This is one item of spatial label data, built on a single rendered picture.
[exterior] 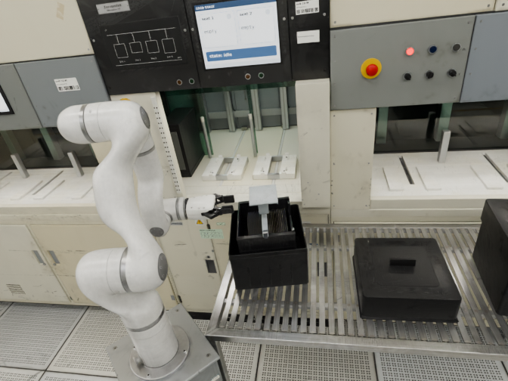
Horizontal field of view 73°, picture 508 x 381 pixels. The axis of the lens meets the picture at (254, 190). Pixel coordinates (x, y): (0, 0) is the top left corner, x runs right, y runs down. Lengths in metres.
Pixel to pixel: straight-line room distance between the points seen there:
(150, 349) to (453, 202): 1.28
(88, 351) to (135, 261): 1.56
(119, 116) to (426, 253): 1.07
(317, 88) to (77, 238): 1.51
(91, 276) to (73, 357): 1.51
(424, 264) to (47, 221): 1.84
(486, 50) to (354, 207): 0.73
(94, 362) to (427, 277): 1.83
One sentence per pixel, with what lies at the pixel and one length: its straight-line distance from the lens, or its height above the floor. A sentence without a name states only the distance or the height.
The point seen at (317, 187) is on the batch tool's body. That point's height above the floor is 0.97.
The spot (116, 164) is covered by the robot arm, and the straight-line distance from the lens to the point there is 0.92.
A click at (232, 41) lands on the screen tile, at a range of 1.34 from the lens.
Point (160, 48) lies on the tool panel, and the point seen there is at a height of 1.56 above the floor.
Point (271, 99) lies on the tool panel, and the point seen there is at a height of 1.05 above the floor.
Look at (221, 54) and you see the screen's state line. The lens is 1.35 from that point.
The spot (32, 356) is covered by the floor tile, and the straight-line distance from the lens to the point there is 2.62.
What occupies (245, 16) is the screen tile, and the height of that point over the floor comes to 1.63.
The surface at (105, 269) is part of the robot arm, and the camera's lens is 0.96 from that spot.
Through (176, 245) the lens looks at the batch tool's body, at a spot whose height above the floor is 0.60.
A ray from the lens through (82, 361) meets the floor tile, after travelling 2.41.
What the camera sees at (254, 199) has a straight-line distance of 1.21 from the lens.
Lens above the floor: 1.74
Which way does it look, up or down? 32 degrees down
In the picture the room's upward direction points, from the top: 8 degrees counter-clockwise
